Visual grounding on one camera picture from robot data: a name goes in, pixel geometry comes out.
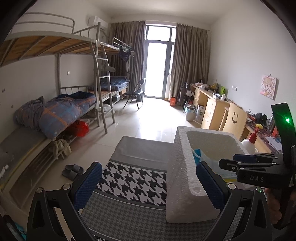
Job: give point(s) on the person's right hand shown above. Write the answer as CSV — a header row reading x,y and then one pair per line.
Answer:
x,y
272,201

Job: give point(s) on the yellow desk item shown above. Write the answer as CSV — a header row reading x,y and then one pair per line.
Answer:
x,y
259,126

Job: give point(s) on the white bucket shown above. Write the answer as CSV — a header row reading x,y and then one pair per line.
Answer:
x,y
191,114

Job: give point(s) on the black rounded object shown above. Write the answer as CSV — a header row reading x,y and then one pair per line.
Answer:
x,y
260,117

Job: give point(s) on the wooden chair with smiley face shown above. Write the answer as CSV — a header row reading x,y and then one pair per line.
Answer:
x,y
233,120

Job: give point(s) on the dark hanging clothes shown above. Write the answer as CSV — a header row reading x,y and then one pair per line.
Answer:
x,y
124,55

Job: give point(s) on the blue plaid quilt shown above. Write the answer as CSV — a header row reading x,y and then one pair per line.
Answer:
x,y
62,113

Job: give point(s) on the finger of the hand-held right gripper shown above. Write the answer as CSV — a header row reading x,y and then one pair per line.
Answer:
x,y
242,157
231,165

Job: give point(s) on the white bottle with red pump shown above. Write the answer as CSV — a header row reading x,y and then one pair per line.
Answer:
x,y
251,143

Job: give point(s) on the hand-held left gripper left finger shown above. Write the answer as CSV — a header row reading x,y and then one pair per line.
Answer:
x,y
89,185

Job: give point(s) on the white air conditioner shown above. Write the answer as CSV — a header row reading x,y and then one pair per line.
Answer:
x,y
98,22

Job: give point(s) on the wooden desk with drawers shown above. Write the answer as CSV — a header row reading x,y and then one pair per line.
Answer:
x,y
212,109

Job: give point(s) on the light blue face mask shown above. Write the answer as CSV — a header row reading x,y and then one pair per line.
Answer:
x,y
229,176

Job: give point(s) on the glass balcony door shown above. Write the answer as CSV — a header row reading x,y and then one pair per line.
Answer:
x,y
157,64

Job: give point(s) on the white foam box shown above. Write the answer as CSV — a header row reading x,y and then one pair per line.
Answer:
x,y
182,173

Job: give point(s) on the beige crumpled cloth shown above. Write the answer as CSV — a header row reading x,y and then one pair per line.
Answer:
x,y
61,149

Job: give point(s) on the row of toiletry bottles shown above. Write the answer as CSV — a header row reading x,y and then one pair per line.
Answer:
x,y
272,126

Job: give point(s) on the red plastic bag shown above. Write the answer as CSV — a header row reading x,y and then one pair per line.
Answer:
x,y
81,128

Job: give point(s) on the bright blue cloth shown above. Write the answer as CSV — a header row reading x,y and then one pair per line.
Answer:
x,y
197,154

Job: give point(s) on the houndstooth tablecloth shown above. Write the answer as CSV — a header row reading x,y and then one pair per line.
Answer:
x,y
134,180

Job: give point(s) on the white carton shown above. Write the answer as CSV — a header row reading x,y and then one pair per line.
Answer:
x,y
200,113

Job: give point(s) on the blue mattress bedding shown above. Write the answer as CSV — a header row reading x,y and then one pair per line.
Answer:
x,y
115,83

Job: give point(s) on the clear plastic basin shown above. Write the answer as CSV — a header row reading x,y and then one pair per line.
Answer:
x,y
105,108

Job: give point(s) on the black bag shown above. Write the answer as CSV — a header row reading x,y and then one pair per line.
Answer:
x,y
185,95

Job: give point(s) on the grey bundled blanket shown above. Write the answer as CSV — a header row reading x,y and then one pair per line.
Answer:
x,y
30,111

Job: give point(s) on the black folding chair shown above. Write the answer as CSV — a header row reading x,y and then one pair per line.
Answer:
x,y
135,92

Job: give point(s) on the printed papers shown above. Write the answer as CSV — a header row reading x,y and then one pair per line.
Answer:
x,y
272,142

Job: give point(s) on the orange bag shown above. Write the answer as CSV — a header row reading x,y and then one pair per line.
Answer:
x,y
173,101

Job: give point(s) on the metal bunk bed with ladder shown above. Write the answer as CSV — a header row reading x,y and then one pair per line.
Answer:
x,y
46,44

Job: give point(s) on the brown curtain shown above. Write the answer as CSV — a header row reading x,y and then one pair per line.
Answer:
x,y
127,55
189,62

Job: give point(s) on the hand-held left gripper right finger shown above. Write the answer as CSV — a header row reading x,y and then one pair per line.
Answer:
x,y
209,185

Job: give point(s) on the cartoon wall picture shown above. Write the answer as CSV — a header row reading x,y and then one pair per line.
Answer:
x,y
268,87

